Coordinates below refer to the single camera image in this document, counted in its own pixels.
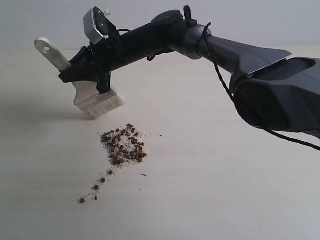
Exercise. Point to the white wall hook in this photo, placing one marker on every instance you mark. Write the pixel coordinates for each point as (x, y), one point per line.
(107, 12)

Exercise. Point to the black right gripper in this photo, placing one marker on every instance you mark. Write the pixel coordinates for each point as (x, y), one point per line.
(93, 63)

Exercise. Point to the white paint brush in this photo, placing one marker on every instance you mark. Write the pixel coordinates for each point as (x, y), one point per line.
(87, 98)

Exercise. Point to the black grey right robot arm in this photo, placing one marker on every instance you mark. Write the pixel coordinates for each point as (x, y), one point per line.
(271, 89)

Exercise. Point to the beans and rice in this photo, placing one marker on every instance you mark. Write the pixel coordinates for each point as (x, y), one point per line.
(125, 147)

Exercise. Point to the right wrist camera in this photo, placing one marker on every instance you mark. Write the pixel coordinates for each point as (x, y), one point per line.
(97, 27)

